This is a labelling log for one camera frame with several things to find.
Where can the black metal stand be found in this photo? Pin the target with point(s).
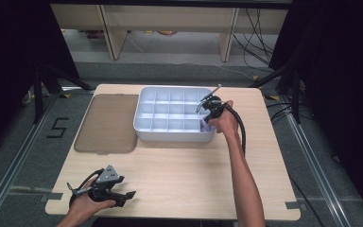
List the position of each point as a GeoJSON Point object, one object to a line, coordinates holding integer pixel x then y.
{"type": "Point", "coordinates": [293, 91]}
{"type": "Point", "coordinates": [39, 94]}

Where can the person's left hand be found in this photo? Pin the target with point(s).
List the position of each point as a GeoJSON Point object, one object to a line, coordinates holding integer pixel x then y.
{"type": "Point", "coordinates": [86, 205]}

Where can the aluminium floor rail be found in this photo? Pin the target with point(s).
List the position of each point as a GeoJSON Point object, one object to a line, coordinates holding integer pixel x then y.
{"type": "Point", "coordinates": [318, 170]}
{"type": "Point", "coordinates": [12, 164]}

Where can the beige wooden desk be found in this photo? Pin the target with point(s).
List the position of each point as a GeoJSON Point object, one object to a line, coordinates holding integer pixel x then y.
{"type": "Point", "coordinates": [170, 19]}

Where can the black curtain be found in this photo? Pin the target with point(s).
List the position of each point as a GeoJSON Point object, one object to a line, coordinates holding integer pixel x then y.
{"type": "Point", "coordinates": [337, 78]}
{"type": "Point", "coordinates": [19, 63]}

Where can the white divided storage box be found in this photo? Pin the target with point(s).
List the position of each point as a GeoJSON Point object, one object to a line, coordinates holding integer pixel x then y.
{"type": "Point", "coordinates": [170, 113]}

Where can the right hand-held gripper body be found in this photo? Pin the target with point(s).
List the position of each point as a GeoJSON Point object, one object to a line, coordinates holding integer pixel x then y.
{"type": "Point", "coordinates": [216, 106]}

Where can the grey tape strip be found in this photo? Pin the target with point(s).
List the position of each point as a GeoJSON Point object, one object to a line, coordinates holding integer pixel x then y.
{"type": "Point", "coordinates": [52, 197]}
{"type": "Point", "coordinates": [293, 205]}

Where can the brown translucent lid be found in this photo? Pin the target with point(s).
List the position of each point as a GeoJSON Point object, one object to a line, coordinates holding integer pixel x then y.
{"type": "Point", "coordinates": [107, 124]}

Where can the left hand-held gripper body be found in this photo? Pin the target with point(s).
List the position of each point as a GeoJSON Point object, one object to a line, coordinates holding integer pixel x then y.
{"type": "Point", "coordinates": [107, 184]}

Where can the person's right hand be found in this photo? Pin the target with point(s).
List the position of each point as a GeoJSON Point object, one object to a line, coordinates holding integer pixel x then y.
{"type": "Point", "coordinates": [227, 121]}

